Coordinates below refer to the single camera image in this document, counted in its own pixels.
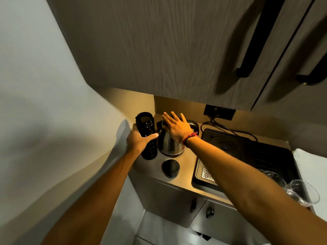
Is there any person's right hand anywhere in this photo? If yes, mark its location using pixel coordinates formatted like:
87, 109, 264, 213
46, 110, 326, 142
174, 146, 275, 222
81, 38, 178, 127
162, 111, 197, 144

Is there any person's left hand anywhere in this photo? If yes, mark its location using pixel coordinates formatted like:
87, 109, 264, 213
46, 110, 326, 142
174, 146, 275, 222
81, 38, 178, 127
127, 124, 159, 155

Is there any black insulated flask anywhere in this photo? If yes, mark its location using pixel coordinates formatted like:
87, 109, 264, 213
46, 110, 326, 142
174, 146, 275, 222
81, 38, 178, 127
135, 112, 158, 160

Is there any person's right forearm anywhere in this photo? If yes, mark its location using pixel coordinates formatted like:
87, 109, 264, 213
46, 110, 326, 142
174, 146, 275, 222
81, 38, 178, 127
185, 136, 327, 245

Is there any person's left forearm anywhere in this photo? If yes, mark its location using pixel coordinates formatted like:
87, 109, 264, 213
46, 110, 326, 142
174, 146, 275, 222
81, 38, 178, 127
41, 150, 143, 245

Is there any stainless steel electric kettle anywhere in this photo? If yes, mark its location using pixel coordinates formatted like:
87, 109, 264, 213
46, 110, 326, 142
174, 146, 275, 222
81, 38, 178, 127
156, 119, 200, 158

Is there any red thread wristband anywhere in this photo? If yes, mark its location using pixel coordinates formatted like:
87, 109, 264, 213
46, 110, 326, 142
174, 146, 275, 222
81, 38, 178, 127
181, 132, 199, 148

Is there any black round flask cap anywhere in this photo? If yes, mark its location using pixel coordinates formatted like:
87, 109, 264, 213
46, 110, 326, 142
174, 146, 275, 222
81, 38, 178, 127
161, 159, 180, 179

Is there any dark rimmed drain tray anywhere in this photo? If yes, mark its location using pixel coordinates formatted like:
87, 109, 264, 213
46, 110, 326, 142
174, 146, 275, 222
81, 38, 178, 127
192, 158, 226, 194

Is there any grey lower cabinet door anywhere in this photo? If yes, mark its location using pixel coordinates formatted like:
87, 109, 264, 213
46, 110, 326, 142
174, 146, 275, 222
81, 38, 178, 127
129, 171, 207, 228
189, 199, 272, 245

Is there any perforated steel grate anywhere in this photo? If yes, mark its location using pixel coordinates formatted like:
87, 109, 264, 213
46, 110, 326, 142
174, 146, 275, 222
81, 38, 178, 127
201, 165, 216, 182

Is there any wide wooden upper cabinet door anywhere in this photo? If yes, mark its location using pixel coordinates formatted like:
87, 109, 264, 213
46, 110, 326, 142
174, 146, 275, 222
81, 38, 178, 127
46, 0, 315, 111

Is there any black induction cooktop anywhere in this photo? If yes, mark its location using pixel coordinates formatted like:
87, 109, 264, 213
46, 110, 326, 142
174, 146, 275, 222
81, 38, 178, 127
201, 128, 299, 184

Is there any clear drinking glass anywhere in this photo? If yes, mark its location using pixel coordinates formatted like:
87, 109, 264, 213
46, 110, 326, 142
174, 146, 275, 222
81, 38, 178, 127
286, 179, 320, 208
258, 169, 286, 188

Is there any narrow wooden upper cabinet door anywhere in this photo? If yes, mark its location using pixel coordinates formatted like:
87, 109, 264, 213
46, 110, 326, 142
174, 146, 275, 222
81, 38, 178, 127
252, 0, 327, 126

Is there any black wall socket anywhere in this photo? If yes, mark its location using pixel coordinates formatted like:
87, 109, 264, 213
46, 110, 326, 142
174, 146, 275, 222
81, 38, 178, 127
204, 104, 236, 121

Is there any black power cable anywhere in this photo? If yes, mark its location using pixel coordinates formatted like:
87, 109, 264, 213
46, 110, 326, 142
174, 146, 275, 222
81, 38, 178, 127
200, 116, 258, 142

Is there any long black cabinet handle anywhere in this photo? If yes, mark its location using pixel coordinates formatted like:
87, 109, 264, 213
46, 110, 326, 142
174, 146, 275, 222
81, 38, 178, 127
236, 0, 287, 78
296, 52, 327, 86

